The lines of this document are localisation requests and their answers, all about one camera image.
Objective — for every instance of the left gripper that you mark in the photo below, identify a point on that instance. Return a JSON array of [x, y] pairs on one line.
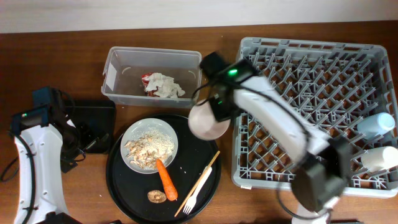
[[68, 158]]

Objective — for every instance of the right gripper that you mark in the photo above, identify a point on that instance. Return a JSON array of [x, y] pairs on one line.
[[219, 116]]

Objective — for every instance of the pink saucer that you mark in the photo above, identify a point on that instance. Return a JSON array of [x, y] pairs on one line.
[[203, 124]]

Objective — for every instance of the white tissue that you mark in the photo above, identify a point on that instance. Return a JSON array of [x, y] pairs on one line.
[[163, 81]]

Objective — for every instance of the grey plate with food scraps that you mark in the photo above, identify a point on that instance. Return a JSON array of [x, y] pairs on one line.
[[146, 141]]

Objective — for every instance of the red snack wrapper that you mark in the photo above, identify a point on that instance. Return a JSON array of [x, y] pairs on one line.
[[150, 84]]

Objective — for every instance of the light blue cup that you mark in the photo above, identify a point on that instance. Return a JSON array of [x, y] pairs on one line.
[[377, 124]]

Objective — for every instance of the white cup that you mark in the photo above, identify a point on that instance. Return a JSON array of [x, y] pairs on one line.
[[380, 158]]

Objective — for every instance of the white napkin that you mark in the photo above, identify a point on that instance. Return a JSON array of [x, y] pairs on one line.
[[173, 90]]

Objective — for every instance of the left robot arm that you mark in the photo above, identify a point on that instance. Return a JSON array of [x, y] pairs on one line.
[[48, 144]]

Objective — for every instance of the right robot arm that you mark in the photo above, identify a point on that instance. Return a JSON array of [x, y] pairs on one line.
[[322, 162]]

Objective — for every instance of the grey dishwasher rack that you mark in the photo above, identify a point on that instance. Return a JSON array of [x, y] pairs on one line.
[[332, 85]]

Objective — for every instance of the black rectangular tray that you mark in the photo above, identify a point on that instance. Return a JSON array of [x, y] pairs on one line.
[[95, 121]]

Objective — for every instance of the wooden chopstick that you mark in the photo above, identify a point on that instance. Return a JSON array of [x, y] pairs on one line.
[[192, 190]]

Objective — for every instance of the black round tray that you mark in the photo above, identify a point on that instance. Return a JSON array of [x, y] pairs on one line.
[[129, 189]]

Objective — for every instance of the clear plastic bin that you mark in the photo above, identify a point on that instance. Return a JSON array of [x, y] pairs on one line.
[[125, 67]]

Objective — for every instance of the brown mushroom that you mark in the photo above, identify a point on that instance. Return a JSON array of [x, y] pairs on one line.
[[156, 196]]

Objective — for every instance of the orange carrot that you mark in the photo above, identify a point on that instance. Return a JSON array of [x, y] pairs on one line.
[[169, 188]]

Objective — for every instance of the white plastic fork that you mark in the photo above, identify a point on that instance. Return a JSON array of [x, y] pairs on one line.
[[191, 202]]

